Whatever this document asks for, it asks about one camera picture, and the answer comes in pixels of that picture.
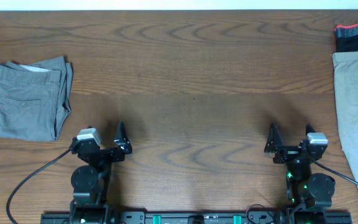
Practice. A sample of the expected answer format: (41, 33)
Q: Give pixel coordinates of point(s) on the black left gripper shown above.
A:
(123, 143)

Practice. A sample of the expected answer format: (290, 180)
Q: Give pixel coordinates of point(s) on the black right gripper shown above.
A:
(288, 153)

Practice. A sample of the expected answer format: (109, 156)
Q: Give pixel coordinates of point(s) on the grey shorts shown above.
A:
(34, 99)

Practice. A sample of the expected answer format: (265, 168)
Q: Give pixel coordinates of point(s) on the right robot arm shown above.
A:
(310, 193)

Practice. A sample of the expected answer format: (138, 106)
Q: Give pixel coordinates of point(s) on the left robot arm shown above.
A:
(91, 182)

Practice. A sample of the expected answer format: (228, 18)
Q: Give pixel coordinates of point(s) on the black garment red trim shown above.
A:
(346, 38)

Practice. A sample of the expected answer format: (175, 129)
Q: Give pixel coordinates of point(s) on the black mounting rail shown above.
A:
(253, 216)

